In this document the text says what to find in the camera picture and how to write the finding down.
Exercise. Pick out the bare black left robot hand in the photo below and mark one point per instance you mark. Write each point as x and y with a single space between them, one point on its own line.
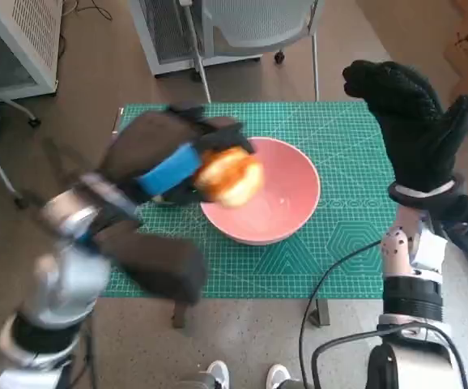
157 133

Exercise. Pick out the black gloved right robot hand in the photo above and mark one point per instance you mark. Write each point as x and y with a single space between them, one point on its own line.
416 138

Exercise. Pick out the rectangular toy bread loaf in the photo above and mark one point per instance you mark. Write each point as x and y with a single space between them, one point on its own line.
230 178

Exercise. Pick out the pink bowl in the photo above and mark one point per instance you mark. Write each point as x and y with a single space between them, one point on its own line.
286 194

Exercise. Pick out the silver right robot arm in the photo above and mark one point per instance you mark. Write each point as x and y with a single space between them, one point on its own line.
396 259

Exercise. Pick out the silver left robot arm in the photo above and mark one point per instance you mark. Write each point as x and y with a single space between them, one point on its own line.
68 283

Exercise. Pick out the green cutting mat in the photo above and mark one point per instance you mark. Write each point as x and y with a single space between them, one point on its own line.
339 133

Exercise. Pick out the grey mesh chair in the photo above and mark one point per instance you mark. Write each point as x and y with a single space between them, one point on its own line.
258 20

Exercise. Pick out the large white perforated cabinet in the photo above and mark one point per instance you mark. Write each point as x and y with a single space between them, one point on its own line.
23 36

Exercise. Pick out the white shoe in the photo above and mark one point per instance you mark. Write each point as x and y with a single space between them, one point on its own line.
277 377
218 374

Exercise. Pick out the grey leg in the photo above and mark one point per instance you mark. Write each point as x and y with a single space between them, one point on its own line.
195 383
296 384

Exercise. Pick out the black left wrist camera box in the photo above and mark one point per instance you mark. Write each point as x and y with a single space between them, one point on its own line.
157 263

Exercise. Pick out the dark table leg bracket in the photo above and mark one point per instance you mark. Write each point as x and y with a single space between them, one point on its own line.
178 314
321 312

